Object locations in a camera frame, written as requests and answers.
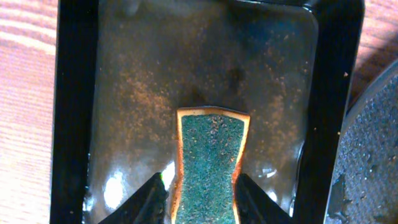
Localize black round tray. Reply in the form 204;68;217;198
325;62;397;223

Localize black rectangular tray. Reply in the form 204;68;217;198
50;0;364;223

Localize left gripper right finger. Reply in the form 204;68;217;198
234;174;294;224

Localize green and yellow sponge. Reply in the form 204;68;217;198
170;106;250;223

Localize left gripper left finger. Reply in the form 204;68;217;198
99;172;169;224

